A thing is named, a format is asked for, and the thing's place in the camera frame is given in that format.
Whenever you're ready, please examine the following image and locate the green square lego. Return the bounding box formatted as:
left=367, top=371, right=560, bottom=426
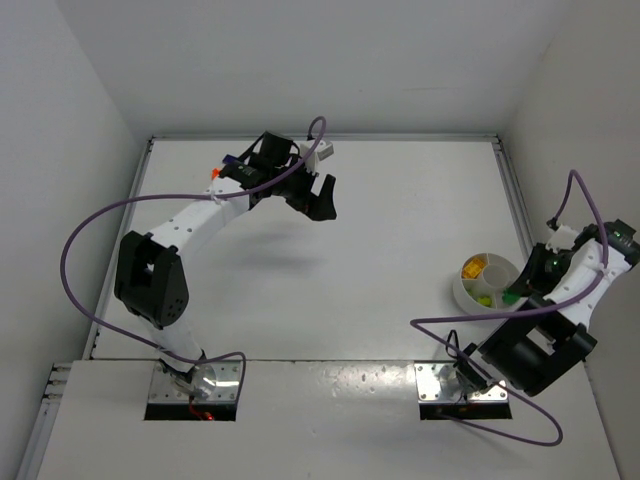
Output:
left=502, top=291, right=520, bottom=305

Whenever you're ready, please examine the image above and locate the yellow long lego brick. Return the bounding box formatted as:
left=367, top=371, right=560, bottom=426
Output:
left=461, top=256, right=488, bottom=279

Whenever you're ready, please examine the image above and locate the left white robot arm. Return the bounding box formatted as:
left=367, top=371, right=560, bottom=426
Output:
left=114, top=132, right=337, bottom=394

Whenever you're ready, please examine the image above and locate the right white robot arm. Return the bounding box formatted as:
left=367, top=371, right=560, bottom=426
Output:
left=452, top=220, right=639, bottom=397

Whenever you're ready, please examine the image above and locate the white round divided container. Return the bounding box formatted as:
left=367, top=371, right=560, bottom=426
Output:
left=452, top=253, right=521, bottom=315

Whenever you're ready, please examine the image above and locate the blue flat lego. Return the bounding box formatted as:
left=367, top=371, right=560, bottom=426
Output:
left=222, top=154, right=243, bottom=165

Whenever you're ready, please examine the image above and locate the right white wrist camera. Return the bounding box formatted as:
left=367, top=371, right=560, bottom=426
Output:
left=545, top=224, right=580, bottom=254

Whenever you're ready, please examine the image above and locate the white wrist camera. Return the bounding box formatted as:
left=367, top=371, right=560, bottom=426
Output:
left=545, top=224, right=580, bottom=254
left=299, top=140, right=334, bottom=173

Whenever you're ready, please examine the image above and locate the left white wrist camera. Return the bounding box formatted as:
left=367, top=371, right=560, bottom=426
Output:
left=299, top=140, right=334, bottom=173

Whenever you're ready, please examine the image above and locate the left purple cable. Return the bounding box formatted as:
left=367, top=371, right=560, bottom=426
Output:
left=59, top=116, right=329, bottom=381

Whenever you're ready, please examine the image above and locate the purple cable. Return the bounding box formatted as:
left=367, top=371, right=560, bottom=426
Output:
left=409, top=168, right=612, bottom=447
left=59, top=116, right=329, bottom=381

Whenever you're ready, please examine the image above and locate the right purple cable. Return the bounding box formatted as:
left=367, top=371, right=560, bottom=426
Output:
left=409, top=168, right=612, bottom=447

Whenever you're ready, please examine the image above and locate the black thin cable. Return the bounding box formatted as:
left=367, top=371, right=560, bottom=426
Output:
left=446, top=329, right=464, bottom=371

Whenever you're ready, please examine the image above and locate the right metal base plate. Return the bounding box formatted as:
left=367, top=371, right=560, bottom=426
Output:
left=414, top=361, right=509, bottom=406

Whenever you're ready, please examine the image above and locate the metal base plate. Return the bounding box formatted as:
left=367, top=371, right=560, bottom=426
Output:
left=414, top=361, right=509, bottom=406
left=147, top=362, right=242, bottom=405

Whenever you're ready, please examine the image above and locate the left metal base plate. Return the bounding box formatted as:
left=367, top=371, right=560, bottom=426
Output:
left=147, top=362, right=242, bottom=405

